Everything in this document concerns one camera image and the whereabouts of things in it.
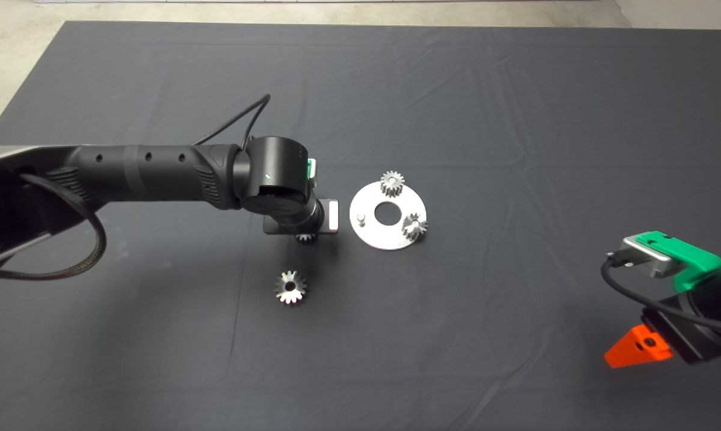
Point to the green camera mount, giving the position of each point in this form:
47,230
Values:
686,257
309,170

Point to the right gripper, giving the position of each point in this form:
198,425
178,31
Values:
698,338

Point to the large steel gear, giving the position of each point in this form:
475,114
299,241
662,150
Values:
298,296

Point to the round metal plate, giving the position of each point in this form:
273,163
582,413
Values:
384,239

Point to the right green camera mount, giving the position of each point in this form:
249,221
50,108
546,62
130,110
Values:
686,257

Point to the right silver camera box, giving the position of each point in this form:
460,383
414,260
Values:
650,262

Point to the left silver camera box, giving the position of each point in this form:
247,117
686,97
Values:
315,173

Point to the silver camera box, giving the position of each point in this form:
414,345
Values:
650,262
315,173

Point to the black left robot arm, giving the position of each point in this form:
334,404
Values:
157,176

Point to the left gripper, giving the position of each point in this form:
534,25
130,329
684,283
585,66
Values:
276,230

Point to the dark grey table cloth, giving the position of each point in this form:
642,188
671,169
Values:
516,120

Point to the small steel gear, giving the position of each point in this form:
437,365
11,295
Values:
305,239
419,231
389,190

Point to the left green camera mount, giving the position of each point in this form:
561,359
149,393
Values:
309,170

